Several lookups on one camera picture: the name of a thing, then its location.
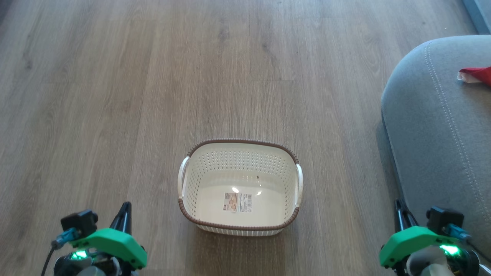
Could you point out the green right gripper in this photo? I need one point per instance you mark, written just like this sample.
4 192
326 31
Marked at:
410 241

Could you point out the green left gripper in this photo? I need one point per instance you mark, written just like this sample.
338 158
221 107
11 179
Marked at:
115 241

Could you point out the red and white garment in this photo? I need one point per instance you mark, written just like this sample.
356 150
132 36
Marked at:
481 73

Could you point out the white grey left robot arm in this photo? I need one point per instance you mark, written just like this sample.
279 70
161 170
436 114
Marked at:
90 270

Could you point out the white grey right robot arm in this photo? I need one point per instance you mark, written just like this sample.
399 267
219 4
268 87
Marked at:
425 264

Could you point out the cream perforated plastic laundry basket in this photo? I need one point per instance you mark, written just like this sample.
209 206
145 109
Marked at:
215 214

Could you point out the grey fabric sofa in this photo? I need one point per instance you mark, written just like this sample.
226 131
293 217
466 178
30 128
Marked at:
433 134

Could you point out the printed product label sticker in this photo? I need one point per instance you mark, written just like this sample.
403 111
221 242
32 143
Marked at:
238 202

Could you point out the grey blue furniture edge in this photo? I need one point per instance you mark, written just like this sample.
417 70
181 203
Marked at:
481 13

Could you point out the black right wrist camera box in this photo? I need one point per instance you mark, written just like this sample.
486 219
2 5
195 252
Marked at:
445 218

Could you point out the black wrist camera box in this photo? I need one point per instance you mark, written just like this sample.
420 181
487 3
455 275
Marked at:
78 222
445 218

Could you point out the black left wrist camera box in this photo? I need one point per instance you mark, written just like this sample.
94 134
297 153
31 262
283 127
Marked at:
78 222

